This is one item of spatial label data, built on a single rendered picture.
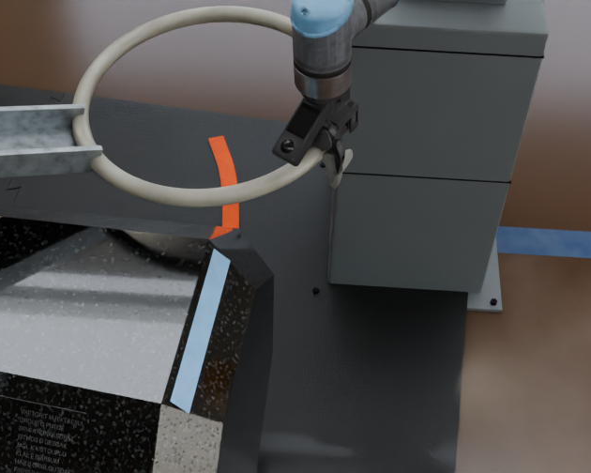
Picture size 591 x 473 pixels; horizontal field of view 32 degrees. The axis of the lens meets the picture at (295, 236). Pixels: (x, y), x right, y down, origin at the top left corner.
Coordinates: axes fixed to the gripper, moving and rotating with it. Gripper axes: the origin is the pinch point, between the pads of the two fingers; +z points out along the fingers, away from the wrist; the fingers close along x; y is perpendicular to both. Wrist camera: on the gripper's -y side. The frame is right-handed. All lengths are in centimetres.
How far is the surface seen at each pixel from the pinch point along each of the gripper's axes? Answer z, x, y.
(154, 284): 2.9, 9.4, -32.1
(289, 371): 83, 16, 7
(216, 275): 5.6, 4.0, -23.3
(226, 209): 82, 60, 38
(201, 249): 3.4, 8.3, -21.7
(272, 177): -7.6, 1.7, -9.8
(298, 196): 84, 48, 55
